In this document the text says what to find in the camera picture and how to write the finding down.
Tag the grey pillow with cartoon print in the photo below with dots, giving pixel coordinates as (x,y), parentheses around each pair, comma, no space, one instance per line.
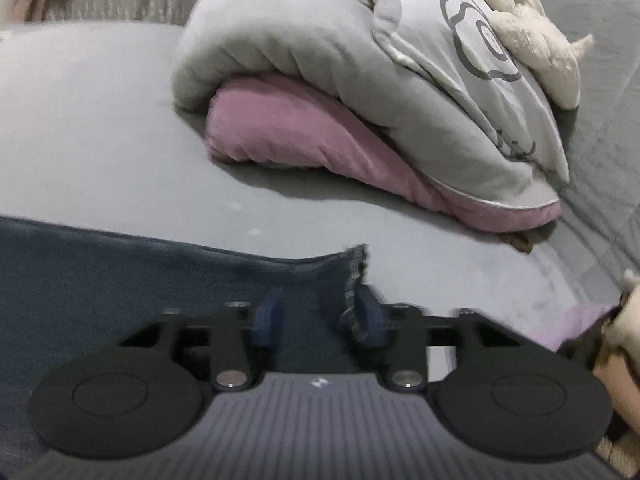
(450,75)

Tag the tan folded garment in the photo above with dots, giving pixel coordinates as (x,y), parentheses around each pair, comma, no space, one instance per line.
(620,395)

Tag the brown printed folded garment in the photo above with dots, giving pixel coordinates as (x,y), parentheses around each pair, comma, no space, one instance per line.
(590,347)

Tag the pink hanging cloth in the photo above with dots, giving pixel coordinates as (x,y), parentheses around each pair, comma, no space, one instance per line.
(27,5)

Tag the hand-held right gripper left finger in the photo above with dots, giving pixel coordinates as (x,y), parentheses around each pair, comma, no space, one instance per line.
(262,317)

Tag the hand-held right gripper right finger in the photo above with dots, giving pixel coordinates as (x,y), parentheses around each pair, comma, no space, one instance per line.
(370,320)

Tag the dark blue jeans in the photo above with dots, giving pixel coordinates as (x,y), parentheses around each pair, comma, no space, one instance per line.
(100,280)

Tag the pink blanket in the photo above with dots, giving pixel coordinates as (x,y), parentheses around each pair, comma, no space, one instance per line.
(300,125)

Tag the white plush toy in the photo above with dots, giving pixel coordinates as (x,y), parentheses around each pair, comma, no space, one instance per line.
(530,35)

